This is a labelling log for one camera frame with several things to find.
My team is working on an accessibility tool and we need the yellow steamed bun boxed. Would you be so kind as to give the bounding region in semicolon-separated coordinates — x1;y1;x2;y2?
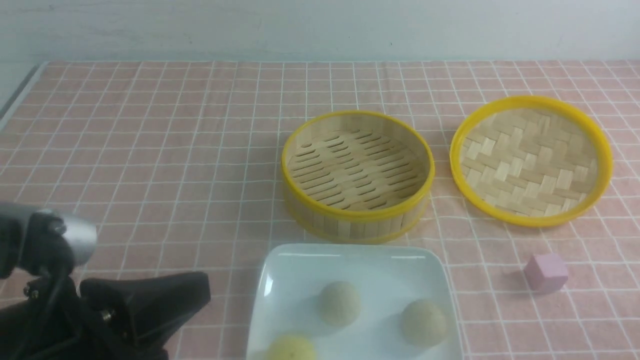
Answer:
265;334;318;360

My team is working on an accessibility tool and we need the woven bamboo steamer lid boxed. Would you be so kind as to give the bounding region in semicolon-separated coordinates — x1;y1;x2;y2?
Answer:
449;95;614;228

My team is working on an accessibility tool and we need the pale greenish steamed bun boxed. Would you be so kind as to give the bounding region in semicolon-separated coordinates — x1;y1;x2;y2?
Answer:
400;299;449;349

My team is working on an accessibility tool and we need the pink wooden cube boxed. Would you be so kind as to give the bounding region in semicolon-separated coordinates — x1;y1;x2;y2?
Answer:
523;253;569;293

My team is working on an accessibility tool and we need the white square plate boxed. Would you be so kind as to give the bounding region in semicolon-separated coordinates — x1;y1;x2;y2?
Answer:
246;243;465;360

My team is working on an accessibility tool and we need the bamboo steamer basket yellow rim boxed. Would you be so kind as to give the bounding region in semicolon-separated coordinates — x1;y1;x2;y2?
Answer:
280;111;435;244

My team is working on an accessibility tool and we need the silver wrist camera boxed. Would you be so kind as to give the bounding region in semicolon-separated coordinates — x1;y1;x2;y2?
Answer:
0;201;98;280

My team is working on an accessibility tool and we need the pink checkered tablecloth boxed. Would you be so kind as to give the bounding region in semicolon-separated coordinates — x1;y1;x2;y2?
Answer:
0;60;640;360

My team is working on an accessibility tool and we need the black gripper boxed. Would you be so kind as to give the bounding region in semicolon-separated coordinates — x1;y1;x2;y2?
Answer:
1;271;211;360

